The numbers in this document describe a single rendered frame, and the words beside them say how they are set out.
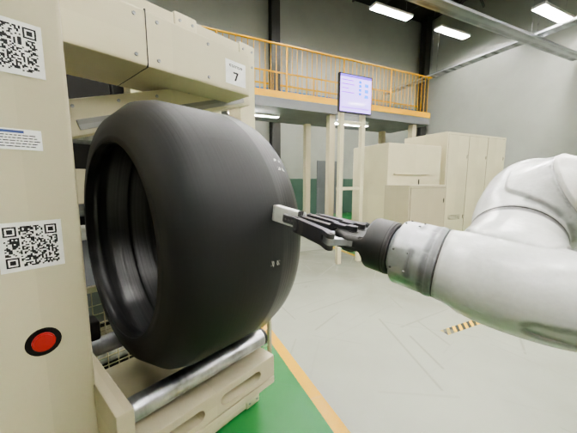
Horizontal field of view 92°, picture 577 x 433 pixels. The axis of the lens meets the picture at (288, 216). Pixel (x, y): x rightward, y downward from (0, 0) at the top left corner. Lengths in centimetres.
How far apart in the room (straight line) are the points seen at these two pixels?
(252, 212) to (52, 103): 36
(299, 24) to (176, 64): 1113
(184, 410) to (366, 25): 1363
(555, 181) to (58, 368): 77
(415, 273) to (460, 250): 6
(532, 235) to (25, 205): 67
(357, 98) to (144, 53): 393
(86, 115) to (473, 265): 98
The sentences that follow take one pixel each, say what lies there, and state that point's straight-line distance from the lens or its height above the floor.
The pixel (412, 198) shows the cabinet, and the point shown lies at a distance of 497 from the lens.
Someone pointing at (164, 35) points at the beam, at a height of 173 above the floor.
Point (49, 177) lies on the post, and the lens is 59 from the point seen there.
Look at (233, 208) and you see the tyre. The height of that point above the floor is 127.
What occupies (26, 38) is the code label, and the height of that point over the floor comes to 153.
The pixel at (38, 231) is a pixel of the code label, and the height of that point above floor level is 124.
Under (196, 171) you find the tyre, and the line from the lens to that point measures 48.
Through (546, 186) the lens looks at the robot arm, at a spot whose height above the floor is 131.
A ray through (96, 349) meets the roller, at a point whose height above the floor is 91.
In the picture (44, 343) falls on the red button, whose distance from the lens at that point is 63.
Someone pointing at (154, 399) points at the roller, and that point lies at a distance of 68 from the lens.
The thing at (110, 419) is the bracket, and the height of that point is 93.
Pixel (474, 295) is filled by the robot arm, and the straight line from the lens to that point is 36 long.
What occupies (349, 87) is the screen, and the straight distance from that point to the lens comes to 462.
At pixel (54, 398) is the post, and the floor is 96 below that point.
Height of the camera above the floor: 132
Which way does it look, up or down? 7 degrees down
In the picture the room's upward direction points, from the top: straight up
